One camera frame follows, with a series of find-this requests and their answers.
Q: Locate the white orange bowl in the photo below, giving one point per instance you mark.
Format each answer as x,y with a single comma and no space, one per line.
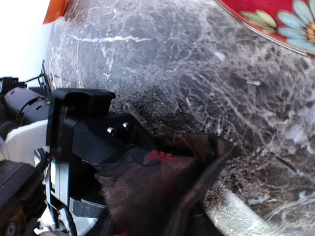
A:
55,10

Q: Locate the red floral saucer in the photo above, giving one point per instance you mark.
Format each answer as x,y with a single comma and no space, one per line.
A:
290,23

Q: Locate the brown red floral tie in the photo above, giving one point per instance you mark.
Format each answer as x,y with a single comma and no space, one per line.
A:
152,184

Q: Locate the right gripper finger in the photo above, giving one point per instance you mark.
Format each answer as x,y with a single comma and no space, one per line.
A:
187,196

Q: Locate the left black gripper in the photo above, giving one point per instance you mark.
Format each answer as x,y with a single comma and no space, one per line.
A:
83,135

